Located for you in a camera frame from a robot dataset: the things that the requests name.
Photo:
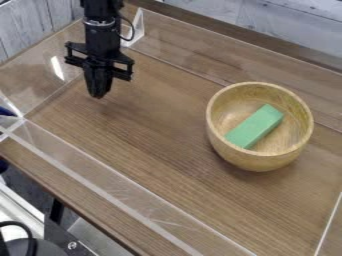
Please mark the green rectangular block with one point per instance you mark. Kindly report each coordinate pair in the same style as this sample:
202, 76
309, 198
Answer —
256, 127

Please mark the metal base plate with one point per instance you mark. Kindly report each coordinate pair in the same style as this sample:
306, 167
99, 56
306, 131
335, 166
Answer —
94, 239

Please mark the black table leg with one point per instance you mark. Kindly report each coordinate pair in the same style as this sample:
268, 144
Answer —
57, 211

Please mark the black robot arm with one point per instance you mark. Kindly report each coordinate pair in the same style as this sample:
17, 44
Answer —
102, 10

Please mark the clear acrylic barrier wall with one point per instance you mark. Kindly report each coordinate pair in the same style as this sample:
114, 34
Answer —
133, 215

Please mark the clear acrylic corner bracket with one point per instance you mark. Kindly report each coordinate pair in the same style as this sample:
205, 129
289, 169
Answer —
133, 29

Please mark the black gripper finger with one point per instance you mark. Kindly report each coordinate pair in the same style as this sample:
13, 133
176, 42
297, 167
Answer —
105, 75
90, 79

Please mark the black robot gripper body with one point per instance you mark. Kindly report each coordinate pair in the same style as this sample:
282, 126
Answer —
101, 50

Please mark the light wooden bowl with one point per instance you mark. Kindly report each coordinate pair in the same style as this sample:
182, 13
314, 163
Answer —
232, 105

